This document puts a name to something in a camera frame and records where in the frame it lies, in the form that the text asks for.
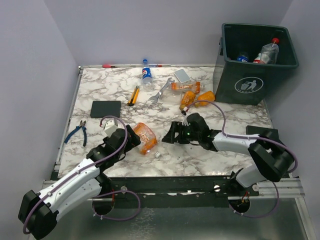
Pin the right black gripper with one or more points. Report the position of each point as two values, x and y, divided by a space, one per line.
176 126

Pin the crushed orange label bottle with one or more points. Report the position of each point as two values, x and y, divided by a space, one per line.
195 87

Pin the Pepsi bottle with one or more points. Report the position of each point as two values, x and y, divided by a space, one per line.
243 56
147 79

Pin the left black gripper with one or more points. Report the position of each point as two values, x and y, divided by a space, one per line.
134 140

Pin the red marker pen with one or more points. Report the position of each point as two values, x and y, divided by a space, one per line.
108 66

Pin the black foam pad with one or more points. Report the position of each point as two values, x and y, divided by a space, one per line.
100 109
260 131

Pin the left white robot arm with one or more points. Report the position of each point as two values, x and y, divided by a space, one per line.
40 211

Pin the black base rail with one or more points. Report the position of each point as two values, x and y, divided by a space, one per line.
180 191

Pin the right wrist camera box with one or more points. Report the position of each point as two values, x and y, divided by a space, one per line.
185 121

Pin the yellow utility knife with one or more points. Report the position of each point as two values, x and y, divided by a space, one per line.
134 96

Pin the white power bank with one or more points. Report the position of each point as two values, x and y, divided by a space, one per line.
182 76

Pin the plain orange juice bottle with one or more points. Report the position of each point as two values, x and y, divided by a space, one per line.
207 96

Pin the red label water bottle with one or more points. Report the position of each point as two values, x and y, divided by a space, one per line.
257 59

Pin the dark green plastic bin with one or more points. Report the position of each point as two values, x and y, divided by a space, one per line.
248 83

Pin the orange juice bottle patterned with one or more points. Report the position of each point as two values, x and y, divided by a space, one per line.
187 99

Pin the black foam pad left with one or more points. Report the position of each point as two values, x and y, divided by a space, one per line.
100 109

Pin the clear crushed bottle front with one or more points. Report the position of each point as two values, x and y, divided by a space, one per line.
269 53

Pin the large orange drink bottle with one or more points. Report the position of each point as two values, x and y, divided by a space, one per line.
147 138

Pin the black foam pad right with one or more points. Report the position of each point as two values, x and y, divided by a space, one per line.
260 131

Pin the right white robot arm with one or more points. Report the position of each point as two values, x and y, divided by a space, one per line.
271 158

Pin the silver wrench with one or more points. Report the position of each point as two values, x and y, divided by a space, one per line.
156 97

